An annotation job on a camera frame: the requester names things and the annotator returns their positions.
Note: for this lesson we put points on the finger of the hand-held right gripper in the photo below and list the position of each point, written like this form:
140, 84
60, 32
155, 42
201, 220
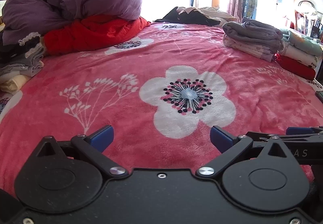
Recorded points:
297, 137
299, 130

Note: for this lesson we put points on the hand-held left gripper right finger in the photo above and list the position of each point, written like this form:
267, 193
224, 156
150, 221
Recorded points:
220, 138

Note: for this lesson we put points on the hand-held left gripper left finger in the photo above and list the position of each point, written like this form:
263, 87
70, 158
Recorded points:
102, 137

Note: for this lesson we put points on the dark and beige clothes heap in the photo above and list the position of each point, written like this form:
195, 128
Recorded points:
176, 17

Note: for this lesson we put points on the pink floral blanket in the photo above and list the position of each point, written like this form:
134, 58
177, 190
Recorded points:
113, 118

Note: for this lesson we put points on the black phone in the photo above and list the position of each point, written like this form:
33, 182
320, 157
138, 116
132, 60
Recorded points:
320, 96

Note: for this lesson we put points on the green folded cloth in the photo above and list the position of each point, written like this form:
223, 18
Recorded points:
302, 42

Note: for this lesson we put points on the white printed folded cloth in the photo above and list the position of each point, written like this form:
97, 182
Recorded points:
242, 48

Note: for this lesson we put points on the cream folded garment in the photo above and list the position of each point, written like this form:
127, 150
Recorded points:
12, 84

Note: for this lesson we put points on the red quilt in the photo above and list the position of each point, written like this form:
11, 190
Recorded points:
88, 32

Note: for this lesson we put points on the grey folded garment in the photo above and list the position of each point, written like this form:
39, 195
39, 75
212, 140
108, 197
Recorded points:
20, 67

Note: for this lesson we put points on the row of books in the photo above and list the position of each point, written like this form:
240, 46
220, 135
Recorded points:
307, 23

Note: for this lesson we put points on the grey folded towel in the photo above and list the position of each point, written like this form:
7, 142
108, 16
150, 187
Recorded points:
252, 33

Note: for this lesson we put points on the lavender folded cloth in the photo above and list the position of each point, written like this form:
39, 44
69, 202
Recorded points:
252, 21

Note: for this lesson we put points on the black lace-trimmed garment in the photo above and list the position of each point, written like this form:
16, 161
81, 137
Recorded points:
15, 48

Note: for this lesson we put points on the beige garment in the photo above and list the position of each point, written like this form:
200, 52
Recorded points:
214, 13

